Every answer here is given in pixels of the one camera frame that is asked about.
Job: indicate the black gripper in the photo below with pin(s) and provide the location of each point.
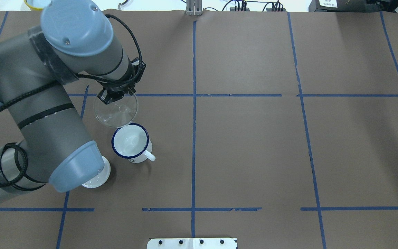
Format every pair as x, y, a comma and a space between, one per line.
106, 96

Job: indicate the clear plastic funnel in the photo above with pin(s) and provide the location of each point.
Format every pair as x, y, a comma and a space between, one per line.
117, 114

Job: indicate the white mug lid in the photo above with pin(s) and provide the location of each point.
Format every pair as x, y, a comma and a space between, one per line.
101, 178

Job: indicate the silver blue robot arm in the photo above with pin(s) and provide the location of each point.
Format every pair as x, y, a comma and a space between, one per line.
73, 40

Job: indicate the white enamel mug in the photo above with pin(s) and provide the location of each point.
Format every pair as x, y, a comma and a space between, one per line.
132, 142

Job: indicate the yellow rimmed blue bowl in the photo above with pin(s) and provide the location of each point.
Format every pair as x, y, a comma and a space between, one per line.
37, 5

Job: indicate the aluminium frame post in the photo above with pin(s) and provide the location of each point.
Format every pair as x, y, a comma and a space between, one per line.
193, 7

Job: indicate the white pillar mount base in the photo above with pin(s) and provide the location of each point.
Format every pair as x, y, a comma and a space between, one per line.
192, 243

